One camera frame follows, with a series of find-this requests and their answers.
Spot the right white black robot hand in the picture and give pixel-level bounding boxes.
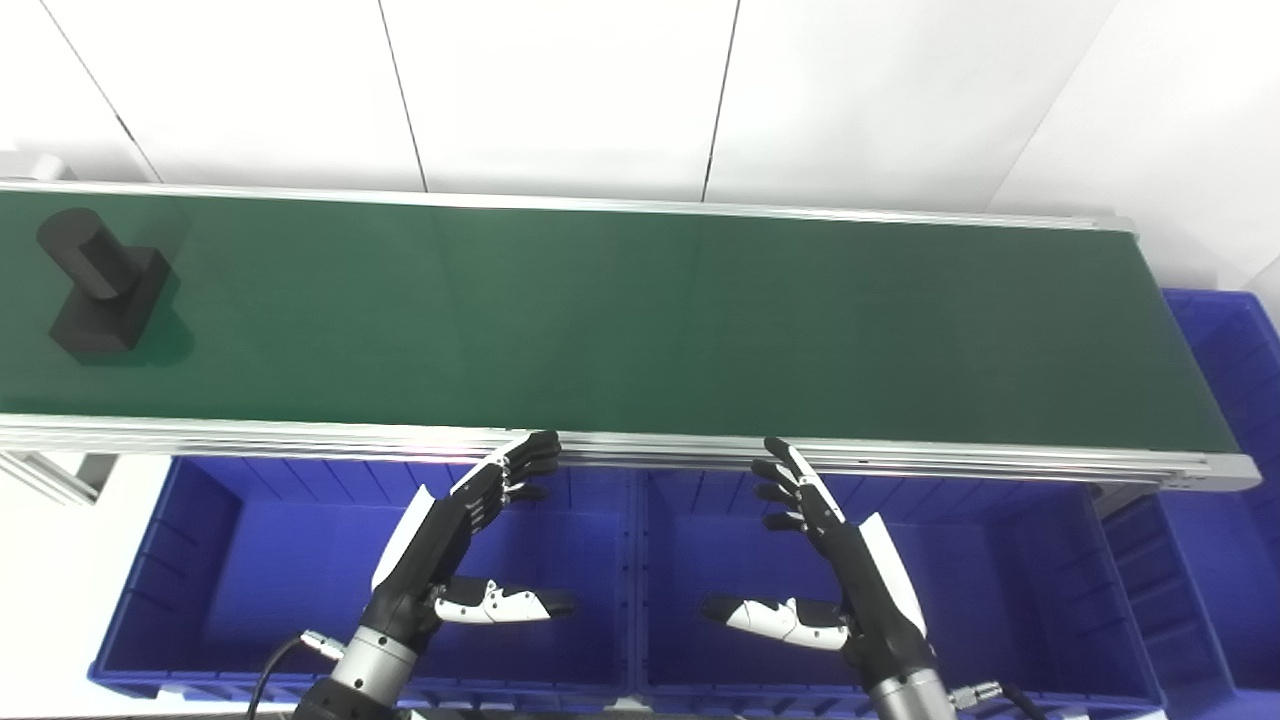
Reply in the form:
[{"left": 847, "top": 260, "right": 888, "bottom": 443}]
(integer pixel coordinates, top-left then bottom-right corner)
[{"left": 698, "top": 436, "right": 936, "bottom": 691}]

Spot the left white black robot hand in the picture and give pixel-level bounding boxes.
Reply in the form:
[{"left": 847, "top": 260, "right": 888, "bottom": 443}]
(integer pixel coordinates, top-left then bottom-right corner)
[{"left": 362, "top": 430, "right": 579, "bottom": 649}]

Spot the black cylinder block part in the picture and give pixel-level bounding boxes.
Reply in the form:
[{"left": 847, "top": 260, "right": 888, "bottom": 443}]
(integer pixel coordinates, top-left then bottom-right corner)
[{"left": 36, "top": 208, "right": 173, "bottom": 354}]

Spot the blue plastic bin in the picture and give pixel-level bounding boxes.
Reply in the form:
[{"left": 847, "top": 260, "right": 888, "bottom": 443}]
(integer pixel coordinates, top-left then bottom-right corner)
[
  {"left": 632, "top": 465, "right": 1166, "bottom": 716},
  {"left": 1100, "top": 288, "right": 1280, "bottom": 720},
  {"left": 88, "top": 455, "right": 641, "bottom": 701}
]

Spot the green conveyor belt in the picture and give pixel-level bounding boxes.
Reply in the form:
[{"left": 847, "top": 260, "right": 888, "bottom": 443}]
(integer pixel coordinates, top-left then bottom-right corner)
[
  {"left": 0, "top": 180, "right": 1263, "bottom": 493},
  {"left": 0, "top": 190, "right": 1241, "bottom": 453}
]

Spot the aluminium conveyor leg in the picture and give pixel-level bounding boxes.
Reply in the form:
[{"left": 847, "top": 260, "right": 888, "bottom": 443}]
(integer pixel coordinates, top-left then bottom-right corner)
[{"left": 0, "top": 450, "right": 119, "bottom": 506}]

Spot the grey conveyor end housing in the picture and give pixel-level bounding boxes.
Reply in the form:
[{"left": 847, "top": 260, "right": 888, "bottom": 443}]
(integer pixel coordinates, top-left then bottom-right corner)
[{"left": 0, "top": 150, "right": 76, "bottom": 186}]

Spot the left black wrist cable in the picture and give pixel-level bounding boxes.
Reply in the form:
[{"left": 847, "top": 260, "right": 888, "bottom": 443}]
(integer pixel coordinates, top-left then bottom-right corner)
[{"left": 247, "top": 630, "right": 346, "bottom": 720}]

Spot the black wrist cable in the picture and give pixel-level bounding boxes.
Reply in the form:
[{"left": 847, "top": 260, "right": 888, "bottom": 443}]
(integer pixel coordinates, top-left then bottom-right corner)
[
  {"left": 948, "top": 680, "right": 1049, "bottom": 720},
  {"left": 247, "top": 630, "right": 346, "bottom": 720}
]

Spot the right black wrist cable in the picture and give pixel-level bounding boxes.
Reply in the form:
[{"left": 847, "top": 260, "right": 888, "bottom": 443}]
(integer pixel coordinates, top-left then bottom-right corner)
[{"left": 948, "top": 680, "right": 1049, "bottom": 720}]

